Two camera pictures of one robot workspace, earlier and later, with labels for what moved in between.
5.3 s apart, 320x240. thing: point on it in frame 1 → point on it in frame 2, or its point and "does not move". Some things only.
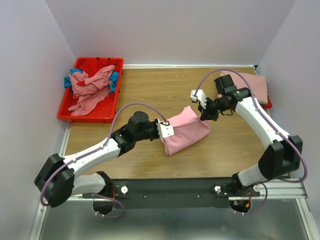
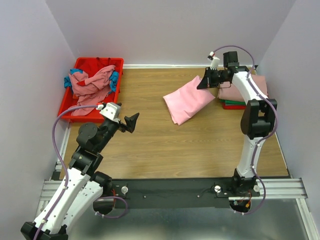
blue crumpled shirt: [114, 76] does not move
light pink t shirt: [188, 128] → [187, 100]
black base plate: [172, 193] does not move
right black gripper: [206, 114] → [203, 83]
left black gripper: [154, 124] → [130, 121]
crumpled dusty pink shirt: [89, 92] does not move
